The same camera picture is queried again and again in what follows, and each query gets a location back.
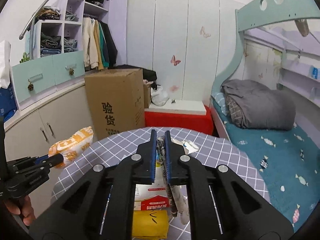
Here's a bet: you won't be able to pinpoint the orange white snack bag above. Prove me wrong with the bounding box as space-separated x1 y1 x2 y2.
48 126 94 169

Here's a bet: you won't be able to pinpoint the yellow white carton box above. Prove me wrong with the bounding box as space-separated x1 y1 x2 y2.
132 161 170 239

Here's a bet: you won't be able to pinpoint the person's left hand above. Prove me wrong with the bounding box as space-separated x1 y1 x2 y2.
4 195 36 226

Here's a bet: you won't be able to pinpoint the white low cabinet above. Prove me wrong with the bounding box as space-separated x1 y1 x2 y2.
3 78 98 218

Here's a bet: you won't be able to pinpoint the grey checked tablecloth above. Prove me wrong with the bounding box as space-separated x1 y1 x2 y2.
50 126 271 240

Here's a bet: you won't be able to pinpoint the blue gift bag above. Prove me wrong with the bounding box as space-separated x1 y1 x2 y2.
0 84 17 122

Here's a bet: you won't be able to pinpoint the teal drawer unit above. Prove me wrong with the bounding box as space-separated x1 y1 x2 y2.
11 51 85 110

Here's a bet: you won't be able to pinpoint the red storage box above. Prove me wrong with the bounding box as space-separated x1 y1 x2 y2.
145 106 214 135

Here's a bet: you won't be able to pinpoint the large brown cardboard box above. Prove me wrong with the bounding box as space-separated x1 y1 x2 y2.
85 69 145 140

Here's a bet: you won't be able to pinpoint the white foam board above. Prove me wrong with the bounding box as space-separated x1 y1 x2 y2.
145 100 207 115

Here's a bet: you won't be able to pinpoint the grey folded blanket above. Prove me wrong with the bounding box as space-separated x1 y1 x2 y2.
221 79 296 131

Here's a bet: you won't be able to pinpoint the white paper shopping bag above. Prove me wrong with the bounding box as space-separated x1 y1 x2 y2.
0 40 11 89

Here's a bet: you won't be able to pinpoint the hanging clothes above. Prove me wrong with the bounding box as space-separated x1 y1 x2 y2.
82 17 118 72

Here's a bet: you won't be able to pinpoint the white plastic bag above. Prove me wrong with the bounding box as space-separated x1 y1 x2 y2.
151 86 169 106

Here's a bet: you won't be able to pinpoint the metal curved handrail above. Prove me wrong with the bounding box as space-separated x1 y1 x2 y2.
18 0 49 40

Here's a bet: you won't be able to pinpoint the purple white shelf unit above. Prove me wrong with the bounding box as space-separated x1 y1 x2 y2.
45 0 127 64

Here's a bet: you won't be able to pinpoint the teal bunk bed frame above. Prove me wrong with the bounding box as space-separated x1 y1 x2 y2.
212 0 319 143

